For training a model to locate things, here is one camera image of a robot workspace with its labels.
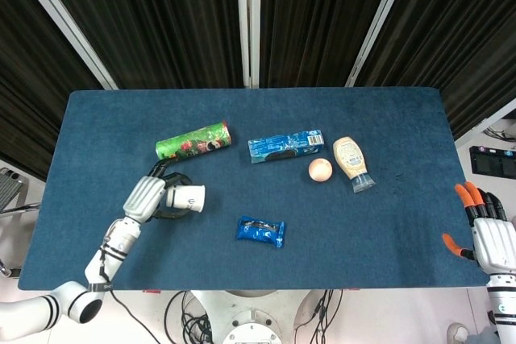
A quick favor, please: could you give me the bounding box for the grey shoe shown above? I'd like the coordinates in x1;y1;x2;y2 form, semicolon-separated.
446;321;472;344

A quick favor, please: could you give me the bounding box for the blue Oreo snack packet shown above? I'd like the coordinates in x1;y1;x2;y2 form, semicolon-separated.
235;216;287;249

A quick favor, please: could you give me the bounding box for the black pleated curtain panel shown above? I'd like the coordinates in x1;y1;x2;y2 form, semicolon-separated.
34;0;248;89
356;0;516;139
257;0;398;88
0;0;106;182

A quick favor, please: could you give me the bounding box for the blue Oreo cookie box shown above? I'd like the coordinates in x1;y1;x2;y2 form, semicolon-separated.
247;129;326;164

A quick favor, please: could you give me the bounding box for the pink ball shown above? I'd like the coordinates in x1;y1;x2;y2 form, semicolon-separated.
308;157;334;183

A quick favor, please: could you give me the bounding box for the cream squeeze sauce bottle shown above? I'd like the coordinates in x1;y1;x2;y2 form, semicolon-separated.
332;136;377;193

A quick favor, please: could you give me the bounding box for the white paper cup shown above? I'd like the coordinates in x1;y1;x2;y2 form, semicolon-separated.
165;184;207;213

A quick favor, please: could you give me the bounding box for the metal chair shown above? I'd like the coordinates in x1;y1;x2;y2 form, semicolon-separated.
0;165;42;216

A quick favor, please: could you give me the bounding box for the black cable bundle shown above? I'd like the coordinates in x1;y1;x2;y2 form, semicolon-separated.
164;290;215;344
293;289;344;344

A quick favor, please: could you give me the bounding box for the right orange-tipped robot hand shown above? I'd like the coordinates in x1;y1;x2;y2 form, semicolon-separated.
442;181;516;275

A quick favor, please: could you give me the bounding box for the left black-fingered robot hand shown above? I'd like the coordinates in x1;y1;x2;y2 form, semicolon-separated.
122;158;193;223

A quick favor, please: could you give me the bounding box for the black equipment box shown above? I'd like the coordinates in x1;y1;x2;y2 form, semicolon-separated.
468;144;516;180

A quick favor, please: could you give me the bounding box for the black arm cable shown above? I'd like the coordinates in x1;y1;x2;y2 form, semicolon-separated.
109;290;162;344

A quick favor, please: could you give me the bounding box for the white frame post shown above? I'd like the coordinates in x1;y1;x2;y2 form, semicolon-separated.
235;0;262;88
345;0;422;88
453;96;516;143
6;0;119;90

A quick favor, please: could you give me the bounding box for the green Pringles can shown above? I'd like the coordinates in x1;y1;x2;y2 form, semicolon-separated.
155;119;234;165

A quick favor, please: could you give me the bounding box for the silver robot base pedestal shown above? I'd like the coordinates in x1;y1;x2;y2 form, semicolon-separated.
189;289;308;344

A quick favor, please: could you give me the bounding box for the blue table cloth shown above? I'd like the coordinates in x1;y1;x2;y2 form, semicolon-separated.
18;86;491;292

